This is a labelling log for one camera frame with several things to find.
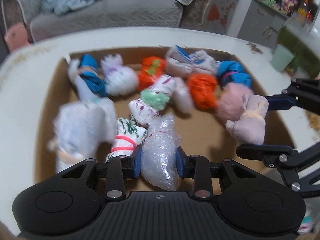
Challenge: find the bubble wrap teal tie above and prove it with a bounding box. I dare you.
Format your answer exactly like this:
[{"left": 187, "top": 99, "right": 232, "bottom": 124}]
[{"left": 48, "top": 98, "right": 117, "bottom": 173}]

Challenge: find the mint green plastic cup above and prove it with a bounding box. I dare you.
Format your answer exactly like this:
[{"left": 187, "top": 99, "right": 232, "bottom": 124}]
[{"left": 270, "top": 44, "right": 295, "bottom": 72}]

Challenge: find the white towel blue trim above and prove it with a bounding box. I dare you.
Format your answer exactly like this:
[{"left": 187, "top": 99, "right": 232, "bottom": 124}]
[{"left": 165, "top": 45, "right": 218, "bottom": 79}]

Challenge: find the seed shells pile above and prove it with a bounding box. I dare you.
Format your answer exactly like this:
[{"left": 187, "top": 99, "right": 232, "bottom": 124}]
[{"left": 247, "top": 42, "right": 263, "bottom": 54}]

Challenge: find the blue knit pink band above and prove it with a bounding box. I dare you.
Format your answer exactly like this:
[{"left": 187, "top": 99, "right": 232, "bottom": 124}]
[{"left": 217, "top": 61, "right": 252, "bottom": 88}]

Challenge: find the shallow cardboard box tray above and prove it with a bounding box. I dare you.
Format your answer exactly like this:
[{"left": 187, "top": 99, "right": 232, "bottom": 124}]
[{"left": 35, "top": 47, "right": 293, "bottom": 192}]

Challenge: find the blue white sock bundle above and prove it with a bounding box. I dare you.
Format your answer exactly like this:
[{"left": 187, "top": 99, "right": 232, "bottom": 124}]
[{"left": 67, "top": 54, "right": 107, "bottom": 101}]

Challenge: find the small shiny white bundle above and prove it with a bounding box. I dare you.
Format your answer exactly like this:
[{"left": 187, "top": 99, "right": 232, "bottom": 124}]
[{"left": 171, "top": 77, "right": 194, "bottom": 114}]

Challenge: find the clear plastic bag bundle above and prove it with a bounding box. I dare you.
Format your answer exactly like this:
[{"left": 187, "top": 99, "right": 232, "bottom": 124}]
[{"left": 140, "top": 113, "right": 181, "bottom": 191}]

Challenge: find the pink plastic child chair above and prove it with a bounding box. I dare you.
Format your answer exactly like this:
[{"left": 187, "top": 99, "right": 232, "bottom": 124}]
[{"left": 4, "top": 22, "right": 30, "bottom": 53}]

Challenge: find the glass fish tank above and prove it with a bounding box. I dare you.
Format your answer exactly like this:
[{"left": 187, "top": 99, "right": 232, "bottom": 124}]
[{"left": 277, "top": 15, "right": 319, "bottom": 79}]

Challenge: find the grey quilted sofa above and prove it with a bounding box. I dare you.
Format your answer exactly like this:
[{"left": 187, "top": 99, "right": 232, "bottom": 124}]
[{"left": 1, "top": 0, "right": 210, "bottom": 42}]

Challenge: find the pale pink cloth bundle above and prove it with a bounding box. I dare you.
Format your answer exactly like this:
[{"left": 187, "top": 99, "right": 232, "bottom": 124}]
[{"left": 226, "top": 94, "right": 269, "bottom": 145}]

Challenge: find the white bubble wrap purple tie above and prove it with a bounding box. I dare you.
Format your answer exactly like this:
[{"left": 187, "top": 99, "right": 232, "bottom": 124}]
[{"left": 100, "top": 54, "right": 139, "bottom": 96}]

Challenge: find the grey cabinet with shelves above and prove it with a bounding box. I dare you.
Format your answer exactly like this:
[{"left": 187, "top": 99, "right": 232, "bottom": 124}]
[{"left": 237, "top": 0, "right": 319, "bottom": 49}]

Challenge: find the orange bag green tie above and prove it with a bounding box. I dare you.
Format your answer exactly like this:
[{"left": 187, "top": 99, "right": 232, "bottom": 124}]
[{"left": 138, "top": 56, "right": 165, "bottom": 91}]

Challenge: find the pink fluffy blue knit hat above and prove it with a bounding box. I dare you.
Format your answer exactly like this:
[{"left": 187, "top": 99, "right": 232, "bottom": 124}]
[{"left": 215, "top": 82, "right": 253, "bottom": 124}]

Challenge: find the fridge with flower stickers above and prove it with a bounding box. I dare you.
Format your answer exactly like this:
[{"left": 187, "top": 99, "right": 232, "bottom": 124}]
[{"left": 201, "top": 0, "right": 239, "bottom": 35}]

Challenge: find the white magenta cloth green scrunchie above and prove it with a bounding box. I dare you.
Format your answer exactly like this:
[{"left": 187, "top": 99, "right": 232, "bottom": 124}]
[{"left": 129, "top": 74, "right": 176, "bottom": 127}]

